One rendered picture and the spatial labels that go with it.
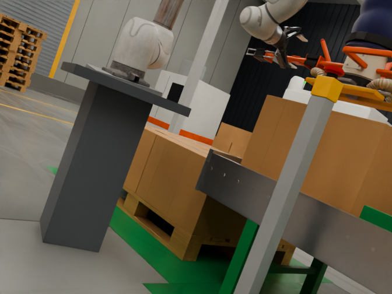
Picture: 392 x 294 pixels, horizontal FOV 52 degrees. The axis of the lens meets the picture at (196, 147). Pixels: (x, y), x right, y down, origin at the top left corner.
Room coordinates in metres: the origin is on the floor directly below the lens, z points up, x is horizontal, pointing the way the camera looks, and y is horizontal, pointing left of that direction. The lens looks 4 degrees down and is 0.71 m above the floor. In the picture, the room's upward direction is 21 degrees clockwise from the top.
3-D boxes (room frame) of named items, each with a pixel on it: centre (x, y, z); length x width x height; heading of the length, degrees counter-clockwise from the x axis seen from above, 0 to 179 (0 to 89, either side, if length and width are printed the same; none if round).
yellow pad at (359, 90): (1.79, -0.51, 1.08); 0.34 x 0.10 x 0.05; 43
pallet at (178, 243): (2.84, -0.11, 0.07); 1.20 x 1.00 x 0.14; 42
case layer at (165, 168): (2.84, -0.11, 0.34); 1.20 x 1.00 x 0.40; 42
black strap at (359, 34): (1.85, -0.58, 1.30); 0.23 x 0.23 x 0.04
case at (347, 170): (1.86, -0.58, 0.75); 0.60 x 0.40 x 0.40; 42
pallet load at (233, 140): (9.88, -1.12, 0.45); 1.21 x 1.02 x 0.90; 46
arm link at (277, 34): (1.79, -0.13, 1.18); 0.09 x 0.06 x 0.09; 42
